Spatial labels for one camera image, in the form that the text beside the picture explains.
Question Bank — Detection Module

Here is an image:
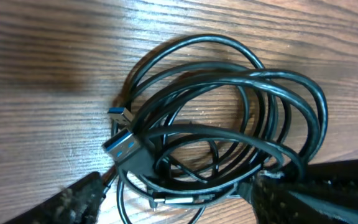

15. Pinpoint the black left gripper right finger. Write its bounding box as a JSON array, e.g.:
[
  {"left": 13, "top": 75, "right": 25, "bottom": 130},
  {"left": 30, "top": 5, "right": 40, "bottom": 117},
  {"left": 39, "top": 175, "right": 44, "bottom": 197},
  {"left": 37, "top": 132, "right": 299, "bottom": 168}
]
[{"left": 239, "top": 159, "right": 358, "bottom": 224}]

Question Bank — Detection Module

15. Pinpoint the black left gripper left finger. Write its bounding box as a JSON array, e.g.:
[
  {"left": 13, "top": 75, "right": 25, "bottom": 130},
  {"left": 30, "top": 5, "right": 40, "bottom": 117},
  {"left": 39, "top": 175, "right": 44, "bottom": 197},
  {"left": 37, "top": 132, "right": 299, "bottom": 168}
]
[{"left": 4, "top": 171, "right": 117, "bottom": 224}]

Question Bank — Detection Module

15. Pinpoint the thin black usb cable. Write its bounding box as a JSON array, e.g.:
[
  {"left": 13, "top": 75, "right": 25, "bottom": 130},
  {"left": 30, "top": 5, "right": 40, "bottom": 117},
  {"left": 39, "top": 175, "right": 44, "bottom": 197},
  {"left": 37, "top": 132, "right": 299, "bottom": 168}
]
[{"left": 107, "top": 33, "right": 291, "bottom": 224}]

